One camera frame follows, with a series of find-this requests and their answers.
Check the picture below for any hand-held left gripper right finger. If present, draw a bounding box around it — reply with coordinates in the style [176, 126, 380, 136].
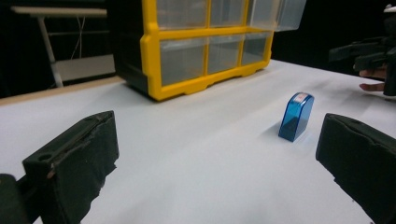
[315, 113, 396, 224]

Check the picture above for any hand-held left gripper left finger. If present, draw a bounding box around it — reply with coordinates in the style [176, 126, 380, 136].
[21, 110, 120, 224]

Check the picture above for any blue transparent plastic box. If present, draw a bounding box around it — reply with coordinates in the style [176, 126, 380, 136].
[277, 91, 316, 143]

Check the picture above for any clear plastic drawer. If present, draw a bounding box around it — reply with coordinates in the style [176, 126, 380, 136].
[210, 0, 249, 28]
[155, 0, 209, 31]
[159, 37, 208, 87]
[247, 0, 307, 33]
[241, 31, 273, 66]
[207, 35, 245, 75]

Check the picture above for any yellow black drawer cabinet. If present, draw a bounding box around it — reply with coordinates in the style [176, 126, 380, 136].
[106, 0, 307, 103]

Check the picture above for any white metal side table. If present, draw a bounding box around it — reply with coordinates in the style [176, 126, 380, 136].
[9, 5, 117, 89]

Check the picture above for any thin white cable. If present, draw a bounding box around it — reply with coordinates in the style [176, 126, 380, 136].
[70, 16, 87, 61]

